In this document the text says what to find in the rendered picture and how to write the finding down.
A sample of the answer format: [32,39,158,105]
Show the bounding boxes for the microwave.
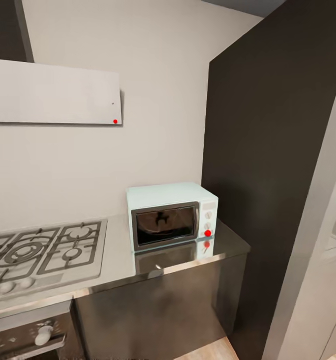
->
[126,181,218,252]

